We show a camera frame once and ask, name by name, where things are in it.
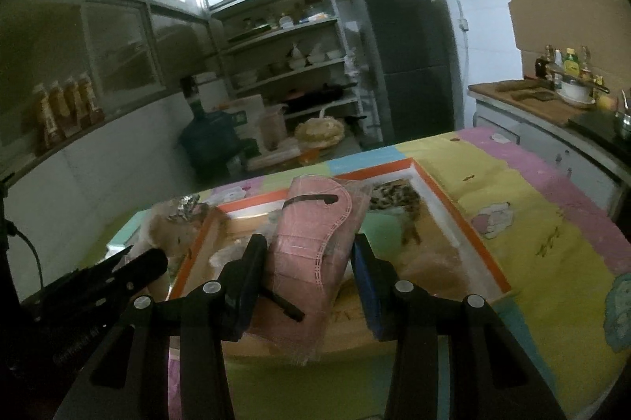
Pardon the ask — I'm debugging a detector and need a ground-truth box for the white shelf rack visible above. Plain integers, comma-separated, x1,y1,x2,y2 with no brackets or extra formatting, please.
209,0,368,145

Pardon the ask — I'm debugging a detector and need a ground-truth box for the cardboard sheet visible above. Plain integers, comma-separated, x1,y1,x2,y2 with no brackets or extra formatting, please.
504,0,619,71

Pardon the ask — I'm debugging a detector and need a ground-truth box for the black induction cooktop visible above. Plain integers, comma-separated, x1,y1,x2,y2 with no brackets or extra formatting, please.
567,109,631,145

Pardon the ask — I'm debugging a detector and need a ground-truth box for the blue water jug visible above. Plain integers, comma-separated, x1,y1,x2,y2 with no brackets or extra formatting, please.
178,109,245,179

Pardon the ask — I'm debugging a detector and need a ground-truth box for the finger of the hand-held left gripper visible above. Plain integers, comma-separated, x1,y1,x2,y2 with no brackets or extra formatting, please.
101,245,169,297

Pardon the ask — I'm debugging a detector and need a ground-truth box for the low wooden stool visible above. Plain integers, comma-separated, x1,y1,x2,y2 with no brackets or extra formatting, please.
246,141,301,172

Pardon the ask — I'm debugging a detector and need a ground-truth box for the cream plush toy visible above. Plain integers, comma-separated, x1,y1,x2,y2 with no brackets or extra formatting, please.
133,198,208,273

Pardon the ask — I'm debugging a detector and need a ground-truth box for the kitchen counter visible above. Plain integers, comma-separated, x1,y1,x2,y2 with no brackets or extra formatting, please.
466,77,631,224

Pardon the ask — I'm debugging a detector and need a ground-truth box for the glass sliding window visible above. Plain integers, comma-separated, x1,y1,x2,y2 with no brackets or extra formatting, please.
0,0,222,169

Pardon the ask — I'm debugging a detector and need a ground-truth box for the round woven straw basket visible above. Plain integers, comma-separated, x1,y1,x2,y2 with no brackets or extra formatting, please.
294,117,343,149

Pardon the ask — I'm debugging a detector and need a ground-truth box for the orange-rimmed cardboard box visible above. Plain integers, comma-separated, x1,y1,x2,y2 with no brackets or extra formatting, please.
168,158,512,359

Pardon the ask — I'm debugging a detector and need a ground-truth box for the black cable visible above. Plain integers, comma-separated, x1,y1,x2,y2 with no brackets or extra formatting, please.
0,183,43,293

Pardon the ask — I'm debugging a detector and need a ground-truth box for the leopard print scrunchie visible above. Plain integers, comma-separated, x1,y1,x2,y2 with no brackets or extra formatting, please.
370,183,426,248

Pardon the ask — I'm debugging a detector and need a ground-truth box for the dark refrigerator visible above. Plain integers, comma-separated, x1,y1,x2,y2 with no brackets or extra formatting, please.
352,0,457,145

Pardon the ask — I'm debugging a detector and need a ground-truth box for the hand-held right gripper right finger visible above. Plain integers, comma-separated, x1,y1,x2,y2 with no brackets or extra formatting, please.
351,233,568,420

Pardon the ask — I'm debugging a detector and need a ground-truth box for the mint green tissue pack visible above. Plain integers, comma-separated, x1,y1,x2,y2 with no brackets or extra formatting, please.
362,213,412,250

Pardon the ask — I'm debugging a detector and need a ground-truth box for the colourful printed blanket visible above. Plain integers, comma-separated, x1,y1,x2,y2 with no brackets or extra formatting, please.
93,127,631,420

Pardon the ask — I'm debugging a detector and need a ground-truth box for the pink packet with black handle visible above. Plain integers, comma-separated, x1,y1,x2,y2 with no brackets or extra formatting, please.
245,175,373,366

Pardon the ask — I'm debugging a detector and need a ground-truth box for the crumpled silver foil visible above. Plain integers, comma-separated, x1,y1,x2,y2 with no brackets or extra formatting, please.
168,193,203,224

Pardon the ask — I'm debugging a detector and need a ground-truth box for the dark water pump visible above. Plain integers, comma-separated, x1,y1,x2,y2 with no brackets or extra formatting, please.
180,75,203,115

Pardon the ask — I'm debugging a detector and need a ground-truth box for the translucent plastic jar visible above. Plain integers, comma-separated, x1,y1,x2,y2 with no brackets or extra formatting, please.
259,105,287,151

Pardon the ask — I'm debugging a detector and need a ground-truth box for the black pan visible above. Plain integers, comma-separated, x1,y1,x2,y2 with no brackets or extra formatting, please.
283,82,358,112

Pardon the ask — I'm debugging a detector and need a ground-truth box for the white pot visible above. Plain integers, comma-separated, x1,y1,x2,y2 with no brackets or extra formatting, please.
559,75,597,105

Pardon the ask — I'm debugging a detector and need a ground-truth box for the white sack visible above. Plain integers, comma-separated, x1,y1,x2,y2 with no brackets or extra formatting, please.
217,95,264,155

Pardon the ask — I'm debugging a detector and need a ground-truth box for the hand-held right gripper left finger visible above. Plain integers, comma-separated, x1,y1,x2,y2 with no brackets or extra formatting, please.
52,233,269,420

